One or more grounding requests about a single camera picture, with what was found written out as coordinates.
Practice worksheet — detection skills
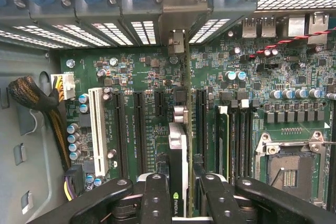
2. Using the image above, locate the black braided power cable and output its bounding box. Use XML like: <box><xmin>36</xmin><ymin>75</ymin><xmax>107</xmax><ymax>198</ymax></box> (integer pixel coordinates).
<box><xmin>7</xmin><ymin>75</ymin><xmax>73</xmax><ymax>172</ymax></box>

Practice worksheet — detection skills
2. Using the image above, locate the red and black twisted wire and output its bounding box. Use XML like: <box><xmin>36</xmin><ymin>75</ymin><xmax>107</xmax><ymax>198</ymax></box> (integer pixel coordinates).
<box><xmin>248</xmin><ymin>28</ymin><xmax>336</xmax><ymax>59</ymax></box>

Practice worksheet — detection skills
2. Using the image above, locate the green motherboard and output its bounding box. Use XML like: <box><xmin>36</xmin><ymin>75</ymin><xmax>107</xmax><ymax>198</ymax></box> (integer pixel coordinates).
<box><xmin>60</xmin><ymin>14</ymin><xmax>336</xmax><ymax>209</ymax></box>

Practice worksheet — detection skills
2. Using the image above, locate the open black PC case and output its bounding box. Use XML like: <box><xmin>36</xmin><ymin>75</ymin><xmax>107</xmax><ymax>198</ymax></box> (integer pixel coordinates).
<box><xmin>0</xmin><ymin>0</ymin><xmax>336</xmax><ymax>224</ymax></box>

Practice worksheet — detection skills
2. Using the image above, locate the black short expansion slot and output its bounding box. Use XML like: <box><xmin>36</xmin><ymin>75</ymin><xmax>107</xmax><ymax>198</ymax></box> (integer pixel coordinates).
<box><xmin>154</xmin><ymin>90</ymin><xmax>165</xmax><ymax>118</ymax></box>

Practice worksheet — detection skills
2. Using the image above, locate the black power connector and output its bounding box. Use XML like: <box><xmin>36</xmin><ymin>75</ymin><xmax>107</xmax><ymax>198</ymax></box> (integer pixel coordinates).
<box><xmin>62</xmin><ymin>165</ymin><xmax>85</xmax><ymax>201</ymax></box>

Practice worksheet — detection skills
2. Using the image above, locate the silver USB port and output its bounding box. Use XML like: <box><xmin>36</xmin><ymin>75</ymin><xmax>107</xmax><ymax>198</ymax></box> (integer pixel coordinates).
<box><xmin>261</xmin><ymin>18</ymin><xmax>277</xmax><ymax>38</ymax></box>
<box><xmin>241</xmin><ymin>18</ymin><xmax>258</xmax><ymax>38</ymax></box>

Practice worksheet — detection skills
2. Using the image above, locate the perforated metal slot cover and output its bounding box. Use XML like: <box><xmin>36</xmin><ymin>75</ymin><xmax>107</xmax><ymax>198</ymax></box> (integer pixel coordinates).
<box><xmin>188</xmin><ymin>18</ymin><xmax>232</xmax><ymax>44</ymax></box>
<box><xmin>0</xmin><ymin>26</ymin><xmax>89</xmax><ymax>49</ymax></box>
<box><xmin>90</xmin><ymin>22</ymin><xmax>134</xmax><ymax>46</ymax></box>
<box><xmin>130</xmin><ymin>20</ymin><xmax>158</xmax><ymax>46</ymax></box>
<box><xmin>51</xmin><ymin>23</ymin><xmax>111</xmax><ymax>47</ymax></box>

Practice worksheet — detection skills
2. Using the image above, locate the black RAM slot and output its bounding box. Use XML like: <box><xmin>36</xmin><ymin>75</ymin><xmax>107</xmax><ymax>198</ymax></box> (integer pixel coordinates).
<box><xmin>246</xmin><ymin>100</ymin><xmax>255</xmax><ymax>180</ymax></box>
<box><xmin>239</xmin><ymin>99</ymin><xmax>248</xmax><ymax>183</ymax></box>
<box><xmin>229</xmin><ymin>100</ymin><xmax>240</xmax><ymax>184</ymax></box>

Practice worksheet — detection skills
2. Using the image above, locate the CPU socket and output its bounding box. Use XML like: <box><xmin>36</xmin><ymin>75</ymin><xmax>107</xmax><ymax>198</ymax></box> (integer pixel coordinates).
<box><xmin>254</xmin><ymin>129</ymin><xmax>329</xmax><ymax>209</ymax></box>

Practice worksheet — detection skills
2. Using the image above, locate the white PCI expansion slot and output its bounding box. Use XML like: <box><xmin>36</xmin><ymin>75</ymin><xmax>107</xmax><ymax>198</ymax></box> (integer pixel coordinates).
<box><xmin>88</xmin><ymin>87</ymin><xmax>110</xmax><ymax>178</ymax></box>

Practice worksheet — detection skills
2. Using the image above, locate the white power connector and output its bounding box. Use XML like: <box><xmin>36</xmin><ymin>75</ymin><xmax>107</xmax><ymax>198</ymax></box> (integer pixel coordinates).
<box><xmin>50</xmin><ymin>73</ymin><xmax>76</xmax><ymax>101</ymax></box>

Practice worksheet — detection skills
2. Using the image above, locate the silver ethernet port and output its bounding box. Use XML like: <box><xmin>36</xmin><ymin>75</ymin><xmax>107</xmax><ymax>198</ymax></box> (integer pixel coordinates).
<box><xmin>308</xmin><ymin>13</ymin><xmax>330</xmax><ymax>45</ymax></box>

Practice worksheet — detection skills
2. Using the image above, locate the silver square port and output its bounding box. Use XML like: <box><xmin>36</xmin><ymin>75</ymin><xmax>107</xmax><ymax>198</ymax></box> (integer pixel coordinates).
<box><xmin>287</xmin><ymin>16</ymin><xmax>307</xmax><ymax>37</ymax></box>

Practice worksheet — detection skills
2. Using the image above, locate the black long expansion slot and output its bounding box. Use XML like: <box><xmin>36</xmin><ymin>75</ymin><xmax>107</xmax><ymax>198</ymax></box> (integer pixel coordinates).
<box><xmin>112</xmin><ymin>91</ymin><xmax>129</xmax><ymax>179</ymax></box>
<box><xmin>196</xmin><ymin>89</ymin><xmax>208</xmax><ymax>174</ymax></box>
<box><xmin>133</xmin><ymin>91</ymin><xmax>148</xmax><ymax>176</ymax></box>

